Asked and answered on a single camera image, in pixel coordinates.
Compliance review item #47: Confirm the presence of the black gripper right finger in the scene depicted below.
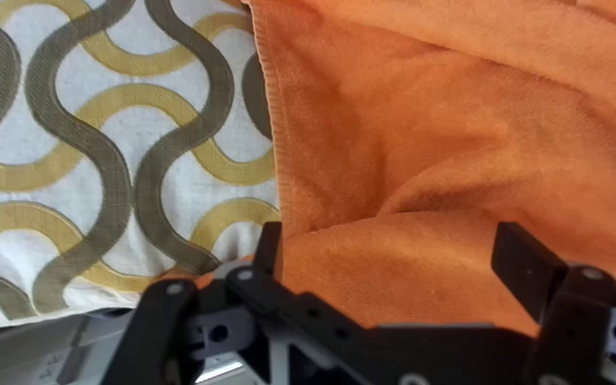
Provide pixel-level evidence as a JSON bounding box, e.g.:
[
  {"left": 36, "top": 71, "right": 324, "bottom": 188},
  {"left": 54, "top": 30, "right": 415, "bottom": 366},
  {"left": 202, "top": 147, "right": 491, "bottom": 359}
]
[{"left": 491, "top": 219, "right": 572, "bottom": 324}]

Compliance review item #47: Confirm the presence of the wavy pattern cream pillow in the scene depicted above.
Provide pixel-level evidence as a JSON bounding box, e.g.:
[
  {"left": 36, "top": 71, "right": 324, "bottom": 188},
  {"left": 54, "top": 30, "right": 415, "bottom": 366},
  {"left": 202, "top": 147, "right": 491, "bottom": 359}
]
[{"left": 0, "top": 0, "right": 282, "bottom": 332}]

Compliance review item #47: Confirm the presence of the orange towel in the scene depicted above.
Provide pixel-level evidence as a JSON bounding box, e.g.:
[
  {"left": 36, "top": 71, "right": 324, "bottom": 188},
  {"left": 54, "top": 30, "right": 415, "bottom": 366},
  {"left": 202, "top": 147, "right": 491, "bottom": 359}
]
[{"left": 241, "top": 0, "right": 616, "bottom": 337}]

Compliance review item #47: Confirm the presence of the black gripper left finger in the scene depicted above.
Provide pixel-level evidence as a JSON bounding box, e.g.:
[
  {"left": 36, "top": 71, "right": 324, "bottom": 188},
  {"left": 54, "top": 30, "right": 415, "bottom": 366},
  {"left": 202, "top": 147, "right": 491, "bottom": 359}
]
[{"left": 253, "top": 219, "right": 287, "bottom": 278}]

